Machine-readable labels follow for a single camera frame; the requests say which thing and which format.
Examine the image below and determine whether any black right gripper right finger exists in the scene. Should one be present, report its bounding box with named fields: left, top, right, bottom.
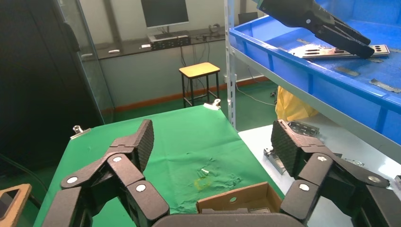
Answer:
left=270, top=119, right=401, bottom=227

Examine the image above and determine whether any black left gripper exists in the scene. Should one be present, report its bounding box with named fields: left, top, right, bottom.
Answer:
left=257, top=0, right=375, bottom=59

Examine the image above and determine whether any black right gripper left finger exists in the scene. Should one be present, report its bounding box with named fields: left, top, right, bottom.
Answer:
left=42, top=119, right=170, bottom=227

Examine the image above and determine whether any blue plastic tray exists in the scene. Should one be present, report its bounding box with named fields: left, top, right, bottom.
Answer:
left=229, top=0, right=401, bottom=145

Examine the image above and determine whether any brown cardboard box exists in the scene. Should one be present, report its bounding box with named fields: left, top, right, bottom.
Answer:
left=196, top=182, right=283, bottom=214

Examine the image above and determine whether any silver binder clip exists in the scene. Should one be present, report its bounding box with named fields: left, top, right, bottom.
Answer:
left=69, top=125, right=92, bottom=140
left=203, top=98, right=222, bottom=111

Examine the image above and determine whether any yellow plastic bag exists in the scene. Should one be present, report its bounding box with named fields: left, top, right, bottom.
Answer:
left=275, top=86, right=319, bottom=123

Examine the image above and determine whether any white metal shelving rack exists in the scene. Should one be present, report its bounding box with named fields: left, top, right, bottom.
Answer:
left=223, top=0, right=401, bottom=227

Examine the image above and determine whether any green table cloth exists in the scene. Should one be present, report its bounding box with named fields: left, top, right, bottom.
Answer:
left=33, top=105, right=286, bottom=227

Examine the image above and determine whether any brown framed dark panel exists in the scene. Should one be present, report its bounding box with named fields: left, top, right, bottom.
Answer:
left=0, top=183, right=33, bottom=227

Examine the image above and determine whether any dark desk counter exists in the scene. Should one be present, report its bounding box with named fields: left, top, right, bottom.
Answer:
left=79, top=26, right=227, bottom=61

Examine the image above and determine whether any wooden top black stool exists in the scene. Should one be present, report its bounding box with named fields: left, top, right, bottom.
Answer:
left=179, top=61, right=221, bottom=109

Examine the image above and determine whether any black glass door cabinet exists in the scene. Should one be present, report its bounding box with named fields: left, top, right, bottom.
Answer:
left=0, top=0, right=115, bottom=176

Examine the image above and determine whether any black rack device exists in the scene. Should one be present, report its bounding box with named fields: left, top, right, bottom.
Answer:
left=147, top=33, right=192, bottom=51

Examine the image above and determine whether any black computer monitor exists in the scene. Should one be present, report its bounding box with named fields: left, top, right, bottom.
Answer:
left=140, top=0, right=190, bottom=29

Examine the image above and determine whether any grey folded metal bracket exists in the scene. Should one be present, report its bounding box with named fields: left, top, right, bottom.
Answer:
left=343, top=158, right=366, bottom=168

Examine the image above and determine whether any dark stamped metal bracket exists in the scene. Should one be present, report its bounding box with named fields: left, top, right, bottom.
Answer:
left=287, top=120, right=321, bottom=138

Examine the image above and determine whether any white floor cable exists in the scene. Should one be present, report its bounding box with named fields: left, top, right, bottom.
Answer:
left=235, top=82, right=277, bottom=107

